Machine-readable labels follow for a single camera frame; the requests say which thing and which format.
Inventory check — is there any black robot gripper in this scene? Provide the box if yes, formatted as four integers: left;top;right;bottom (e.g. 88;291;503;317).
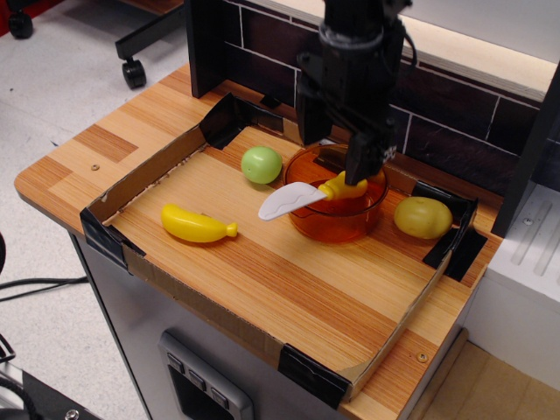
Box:
296;21;405;186

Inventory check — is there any yellow handled white toy knife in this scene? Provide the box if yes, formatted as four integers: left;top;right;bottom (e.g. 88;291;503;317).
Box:
258;171;368;221

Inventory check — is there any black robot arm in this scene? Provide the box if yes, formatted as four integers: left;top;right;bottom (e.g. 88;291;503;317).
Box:
296;0;413;186

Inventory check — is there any orange transparent plastic pot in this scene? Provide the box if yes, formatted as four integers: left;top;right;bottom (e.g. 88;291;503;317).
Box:
283;144;389;243

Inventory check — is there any cardboard fence with black tape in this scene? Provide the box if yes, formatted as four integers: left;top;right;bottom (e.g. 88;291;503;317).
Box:
79;95;500;419

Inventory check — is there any green toy apple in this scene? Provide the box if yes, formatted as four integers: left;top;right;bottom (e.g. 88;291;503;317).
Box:
241;146;283;185

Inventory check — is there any yellow toy potato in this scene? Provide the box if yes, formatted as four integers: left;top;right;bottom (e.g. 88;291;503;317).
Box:
394;196;453;240

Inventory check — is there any yellow toy banana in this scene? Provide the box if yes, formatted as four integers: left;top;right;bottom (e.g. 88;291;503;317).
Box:
160;204;238;243

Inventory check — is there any black chair caster wheel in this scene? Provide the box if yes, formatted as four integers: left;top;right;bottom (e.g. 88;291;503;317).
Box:
122;59;147;89

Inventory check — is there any grey oven control panel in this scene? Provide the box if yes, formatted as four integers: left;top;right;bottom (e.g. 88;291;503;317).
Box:
158;332;255;420

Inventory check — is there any black caster wheel far left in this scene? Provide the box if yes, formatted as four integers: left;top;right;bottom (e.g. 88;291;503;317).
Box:
8;11;33;39

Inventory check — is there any black vertical shelf post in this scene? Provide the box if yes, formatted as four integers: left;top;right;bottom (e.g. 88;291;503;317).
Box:
492;66;559;237

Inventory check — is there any black floor cable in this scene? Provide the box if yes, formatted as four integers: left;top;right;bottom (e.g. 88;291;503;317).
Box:
0;275;88;303

